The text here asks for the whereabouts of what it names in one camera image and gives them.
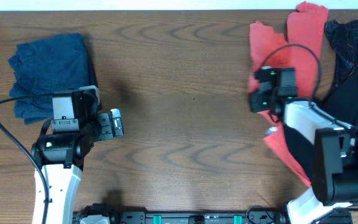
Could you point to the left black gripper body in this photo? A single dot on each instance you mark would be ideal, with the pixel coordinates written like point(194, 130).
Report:
point(105, 126)

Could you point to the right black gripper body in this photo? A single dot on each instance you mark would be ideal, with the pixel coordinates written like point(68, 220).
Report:
point(260, 101)

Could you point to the red printed t-shirt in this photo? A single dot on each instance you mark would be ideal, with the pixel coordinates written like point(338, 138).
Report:
point(304, 26)

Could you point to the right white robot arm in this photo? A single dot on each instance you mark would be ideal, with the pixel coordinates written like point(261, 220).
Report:
point(334, 156)

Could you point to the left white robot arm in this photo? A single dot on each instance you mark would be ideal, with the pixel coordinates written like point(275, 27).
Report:
point(60, 152)

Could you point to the folded navy blue garment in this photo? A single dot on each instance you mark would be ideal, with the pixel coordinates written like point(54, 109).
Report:
point(53, 64)

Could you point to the black crumpled garment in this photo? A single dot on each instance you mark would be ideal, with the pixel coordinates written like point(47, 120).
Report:
point(342, 99)

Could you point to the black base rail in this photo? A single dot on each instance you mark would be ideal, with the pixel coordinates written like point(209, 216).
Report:
point(103, 213)

